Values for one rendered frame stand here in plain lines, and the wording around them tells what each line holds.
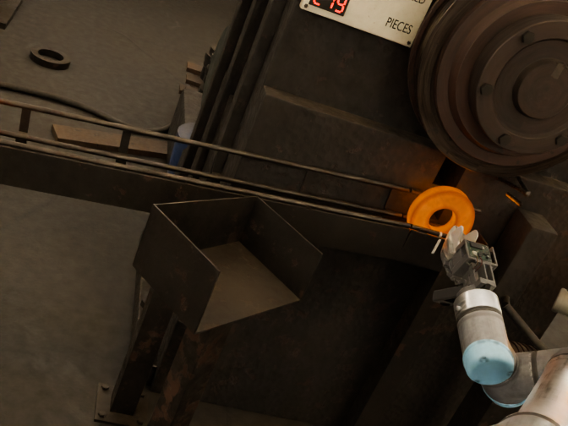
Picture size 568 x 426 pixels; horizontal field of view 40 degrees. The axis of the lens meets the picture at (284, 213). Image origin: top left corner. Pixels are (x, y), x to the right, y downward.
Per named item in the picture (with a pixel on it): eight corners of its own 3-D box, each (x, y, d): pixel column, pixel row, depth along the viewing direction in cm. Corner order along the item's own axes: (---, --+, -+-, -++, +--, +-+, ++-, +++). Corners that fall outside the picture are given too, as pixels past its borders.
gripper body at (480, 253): (494, 244, 164) (505, 290, 156) (472, 269, 170) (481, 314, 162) (462, 235, 162) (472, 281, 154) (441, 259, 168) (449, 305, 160)
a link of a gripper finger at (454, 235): (466, 213, 171) (473, 245, 164) (452, 230, 175) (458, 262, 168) (454, 210, 170) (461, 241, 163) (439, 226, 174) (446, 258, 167)
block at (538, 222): (469, 282, 199) (515, 204, 189) (496, 289, 202) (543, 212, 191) (483, 307, 190) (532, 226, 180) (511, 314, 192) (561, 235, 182)
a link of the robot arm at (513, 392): (545, 408, 156) (529, 379, 148) (488, 412, 161) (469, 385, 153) (543, 366, 162) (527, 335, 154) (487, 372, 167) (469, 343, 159)
